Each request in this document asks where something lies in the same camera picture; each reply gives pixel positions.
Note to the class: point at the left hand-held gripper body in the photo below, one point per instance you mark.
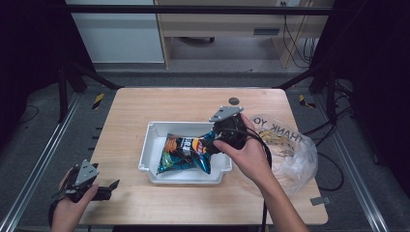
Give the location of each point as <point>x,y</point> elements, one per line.
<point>85,174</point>

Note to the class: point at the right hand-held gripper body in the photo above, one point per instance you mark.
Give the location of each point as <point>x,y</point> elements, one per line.
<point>230,132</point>

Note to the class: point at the dark blue chip bag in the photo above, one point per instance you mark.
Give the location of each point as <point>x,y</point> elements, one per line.
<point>185,151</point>

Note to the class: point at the white plastic bin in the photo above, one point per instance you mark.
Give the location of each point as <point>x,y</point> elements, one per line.
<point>151,151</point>

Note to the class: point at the clear plastic shopping bag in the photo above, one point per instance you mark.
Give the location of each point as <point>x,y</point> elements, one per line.
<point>298,161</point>

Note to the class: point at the person's right hand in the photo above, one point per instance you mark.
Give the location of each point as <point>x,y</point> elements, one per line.
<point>254,158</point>

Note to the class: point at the person's left hand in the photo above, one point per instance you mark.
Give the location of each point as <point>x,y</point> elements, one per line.
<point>67,212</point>

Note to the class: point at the grey round table grommet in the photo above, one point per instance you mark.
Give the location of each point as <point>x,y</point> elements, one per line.
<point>234,100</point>

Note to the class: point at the black metal stand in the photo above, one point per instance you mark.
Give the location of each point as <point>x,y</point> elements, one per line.
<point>330,93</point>
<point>63,93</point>

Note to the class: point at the grey desk label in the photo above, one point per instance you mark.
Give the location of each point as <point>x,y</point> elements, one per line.
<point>266,31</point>

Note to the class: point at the white cabinet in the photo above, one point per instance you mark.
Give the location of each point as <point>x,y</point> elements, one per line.
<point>119,38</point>

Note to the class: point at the black curtain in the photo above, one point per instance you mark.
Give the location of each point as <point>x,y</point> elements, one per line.
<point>380,80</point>
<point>29,48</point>

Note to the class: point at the aluminium floor rail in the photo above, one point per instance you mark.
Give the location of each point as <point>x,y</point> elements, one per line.
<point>351,154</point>
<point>42,154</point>

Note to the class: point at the grey metal bracket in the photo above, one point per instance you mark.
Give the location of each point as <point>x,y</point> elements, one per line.
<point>320,201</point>

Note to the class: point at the black horizontal frame bar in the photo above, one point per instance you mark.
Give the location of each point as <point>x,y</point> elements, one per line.
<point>193,9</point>

